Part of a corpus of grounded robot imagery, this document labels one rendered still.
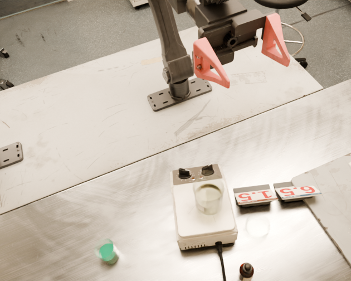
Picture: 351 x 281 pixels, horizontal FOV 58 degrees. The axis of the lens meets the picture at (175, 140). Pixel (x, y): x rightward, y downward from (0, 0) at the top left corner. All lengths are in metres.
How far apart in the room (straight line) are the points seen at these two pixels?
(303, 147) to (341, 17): 2.24
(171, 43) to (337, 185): 0.55
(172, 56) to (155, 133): 0.22
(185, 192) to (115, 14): 2.61
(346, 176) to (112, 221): 0.58
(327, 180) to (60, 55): 2.43
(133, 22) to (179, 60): 2.17
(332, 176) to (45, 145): 0.79
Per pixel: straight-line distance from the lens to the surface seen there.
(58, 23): 3.30
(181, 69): 0.89
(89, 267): 0.80
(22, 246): 0.88
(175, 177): 0.78
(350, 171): 0.89
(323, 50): 2.69
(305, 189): 0.82
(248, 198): 0.78
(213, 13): 0.53
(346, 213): 0.84
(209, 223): 0.68
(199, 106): 0.97
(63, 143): 0.99
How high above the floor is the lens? 1.63
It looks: 54 degrees down
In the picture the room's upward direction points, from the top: 10 degrees counter-clockwise
